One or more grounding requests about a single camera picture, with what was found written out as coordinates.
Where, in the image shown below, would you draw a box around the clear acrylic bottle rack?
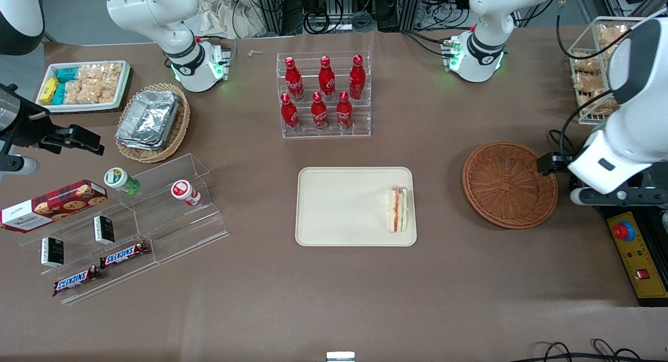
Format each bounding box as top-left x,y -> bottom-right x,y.
276,51 -> 372,139

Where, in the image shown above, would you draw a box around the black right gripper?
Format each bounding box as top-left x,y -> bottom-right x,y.
4,102 -> 105,156

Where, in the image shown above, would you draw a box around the black floor cable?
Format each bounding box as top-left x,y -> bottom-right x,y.
509,339 -> 650,362

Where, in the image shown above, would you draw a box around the triangular sandwich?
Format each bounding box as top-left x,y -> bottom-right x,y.
387,186 -> 409,233

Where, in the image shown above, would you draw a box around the yellow snack packet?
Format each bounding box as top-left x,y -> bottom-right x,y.
40,76 -> 59,105

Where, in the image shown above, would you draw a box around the green capped drink bottle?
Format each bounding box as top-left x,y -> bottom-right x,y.
103,167 -> 140,196

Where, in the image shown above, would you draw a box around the red cola bottle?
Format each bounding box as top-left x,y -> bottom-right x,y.
280,93 -> 302,133
284,57 -> 304,102
319,56 -> 336,101
311,91 -> 329,131
336,90 -> 353,130
349,54 -> 366,100

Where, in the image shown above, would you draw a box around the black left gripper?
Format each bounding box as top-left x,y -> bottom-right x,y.
537,152 -> 668,207

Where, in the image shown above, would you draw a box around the light oval wicker basket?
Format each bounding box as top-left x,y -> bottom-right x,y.
115,83 -> 191,163

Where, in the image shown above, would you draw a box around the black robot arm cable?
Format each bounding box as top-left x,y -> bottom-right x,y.
556,2 -> 635,155

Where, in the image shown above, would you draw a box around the red tartan cookie box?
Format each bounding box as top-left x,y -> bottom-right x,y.
0,179 -> 109,233

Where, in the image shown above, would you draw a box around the brown round wicker basket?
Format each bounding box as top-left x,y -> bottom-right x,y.
462,141 -> 558,230

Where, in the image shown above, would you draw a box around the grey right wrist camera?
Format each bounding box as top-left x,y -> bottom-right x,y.
0,154 -> 40,177

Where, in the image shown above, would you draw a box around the beige rectangular serving tray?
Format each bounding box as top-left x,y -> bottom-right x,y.
295,167 -> 418,247

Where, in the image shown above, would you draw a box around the bagged fried snack pack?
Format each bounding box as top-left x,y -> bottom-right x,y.
573,73 -> 609,92
573,53 -> 601,74
598,24 -> 630,45
577,90 -> 621,115

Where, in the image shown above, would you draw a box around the red capped drink bottle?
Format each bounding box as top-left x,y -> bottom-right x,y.
171,179 -> 201,207

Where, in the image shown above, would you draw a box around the clear acrylic stepped shelf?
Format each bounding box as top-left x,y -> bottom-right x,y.
18,153 -> 229,305

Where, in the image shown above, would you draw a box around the black yellow control box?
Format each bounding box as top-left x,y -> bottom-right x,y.
595,203 -> 668,307

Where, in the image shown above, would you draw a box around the snickers chocolate bar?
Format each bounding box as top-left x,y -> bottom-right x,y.
52,266 -> 102,297
99,241 -> 149,269

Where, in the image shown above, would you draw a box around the white rectangular snack tray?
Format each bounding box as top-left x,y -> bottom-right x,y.
35,61 -> 131,114

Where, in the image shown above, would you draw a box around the white wire rack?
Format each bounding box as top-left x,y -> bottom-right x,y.
566,16 -> 650,126

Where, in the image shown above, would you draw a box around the black adapter cable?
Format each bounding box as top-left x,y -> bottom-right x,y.
547,129 -> 577,155

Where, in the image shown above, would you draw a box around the stacked aluminium foil trays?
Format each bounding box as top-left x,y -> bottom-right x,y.
116,90 -> 181,151

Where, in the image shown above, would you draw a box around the small black carton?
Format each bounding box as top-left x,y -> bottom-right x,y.
93,215 -> 115,245
41,237 -> 65,268

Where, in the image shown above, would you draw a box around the coiled black cable bundle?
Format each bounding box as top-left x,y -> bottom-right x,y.
303,8 -> 346,35

